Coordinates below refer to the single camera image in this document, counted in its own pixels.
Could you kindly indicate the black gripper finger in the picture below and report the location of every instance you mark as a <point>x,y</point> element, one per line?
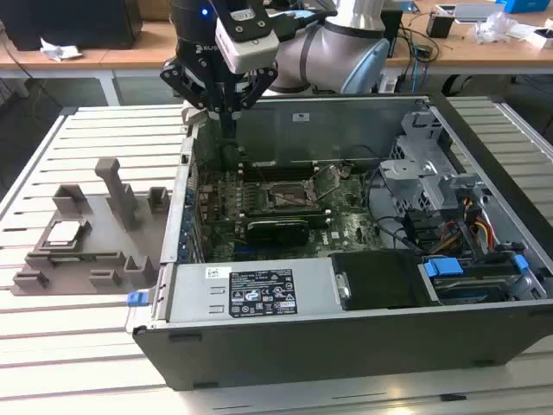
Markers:
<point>181,86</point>
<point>259,88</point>

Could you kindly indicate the silver CPU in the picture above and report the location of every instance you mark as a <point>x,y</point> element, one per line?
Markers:
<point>65,233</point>

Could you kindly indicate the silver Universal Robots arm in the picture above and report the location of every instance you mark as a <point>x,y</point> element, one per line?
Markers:
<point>328,47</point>

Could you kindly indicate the CPU socket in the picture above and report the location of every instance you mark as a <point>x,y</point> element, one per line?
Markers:
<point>287,199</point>

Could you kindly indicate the long wooden desk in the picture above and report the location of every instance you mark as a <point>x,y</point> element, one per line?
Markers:
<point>142,49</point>

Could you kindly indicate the black RAM slot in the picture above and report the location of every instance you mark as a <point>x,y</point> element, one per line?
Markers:
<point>285,176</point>
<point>319,221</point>
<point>285,212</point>
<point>285,169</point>

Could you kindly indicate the crumpled white paper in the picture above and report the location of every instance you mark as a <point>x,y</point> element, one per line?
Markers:
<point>60,49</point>

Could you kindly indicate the white power adapter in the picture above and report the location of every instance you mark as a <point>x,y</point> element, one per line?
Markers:
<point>389,84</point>

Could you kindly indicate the large black box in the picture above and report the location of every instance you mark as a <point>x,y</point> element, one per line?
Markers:
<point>65,21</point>

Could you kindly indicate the black speaker box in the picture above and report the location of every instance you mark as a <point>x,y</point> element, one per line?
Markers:
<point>391,34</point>

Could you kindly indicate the black graphics card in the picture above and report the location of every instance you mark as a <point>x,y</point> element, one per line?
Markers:
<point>276,233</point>

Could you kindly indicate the short wooden desk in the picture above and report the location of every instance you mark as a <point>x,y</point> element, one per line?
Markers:
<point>30,56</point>

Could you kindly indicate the green motherboard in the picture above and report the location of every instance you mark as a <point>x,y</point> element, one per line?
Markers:
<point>350,225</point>

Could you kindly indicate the blue card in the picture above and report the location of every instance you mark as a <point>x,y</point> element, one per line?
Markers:
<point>406,6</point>

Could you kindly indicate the small black device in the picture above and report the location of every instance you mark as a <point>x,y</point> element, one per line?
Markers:
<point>423,51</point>

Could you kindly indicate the silver metal drive cage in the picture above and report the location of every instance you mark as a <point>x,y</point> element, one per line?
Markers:
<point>415,170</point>

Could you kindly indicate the grey parts rack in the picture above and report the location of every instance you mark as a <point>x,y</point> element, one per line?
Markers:
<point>103,246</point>

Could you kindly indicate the green RAM stick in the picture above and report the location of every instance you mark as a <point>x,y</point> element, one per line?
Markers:
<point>86,258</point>

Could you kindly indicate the silver power supply unit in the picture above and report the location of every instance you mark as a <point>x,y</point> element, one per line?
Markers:
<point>194,298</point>

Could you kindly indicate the blue case latch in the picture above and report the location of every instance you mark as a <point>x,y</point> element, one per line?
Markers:
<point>136,299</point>

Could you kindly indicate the grey flat device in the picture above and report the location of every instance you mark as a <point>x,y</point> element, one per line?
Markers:
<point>479,12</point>

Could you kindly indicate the clear plastic bag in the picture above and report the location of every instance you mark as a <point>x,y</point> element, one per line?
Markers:
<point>492,28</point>

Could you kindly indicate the blue disk carrier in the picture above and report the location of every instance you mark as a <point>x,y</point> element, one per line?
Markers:
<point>443,268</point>

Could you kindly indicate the black PC case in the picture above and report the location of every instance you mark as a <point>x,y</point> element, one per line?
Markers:
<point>302,354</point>

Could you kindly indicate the blue box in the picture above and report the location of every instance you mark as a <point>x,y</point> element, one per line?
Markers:
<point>518,5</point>

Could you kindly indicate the white box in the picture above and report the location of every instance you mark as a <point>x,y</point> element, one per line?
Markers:
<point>542,41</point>

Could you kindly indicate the silver hard disk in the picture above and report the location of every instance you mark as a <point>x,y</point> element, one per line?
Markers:
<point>468,290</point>

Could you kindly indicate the small blue carrier tab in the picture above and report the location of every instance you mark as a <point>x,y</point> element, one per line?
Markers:
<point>520,262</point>

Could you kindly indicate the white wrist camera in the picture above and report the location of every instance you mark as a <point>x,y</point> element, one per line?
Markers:
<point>250,47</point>

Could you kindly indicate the expansion slot bracket row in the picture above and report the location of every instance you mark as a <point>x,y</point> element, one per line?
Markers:
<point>190,216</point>

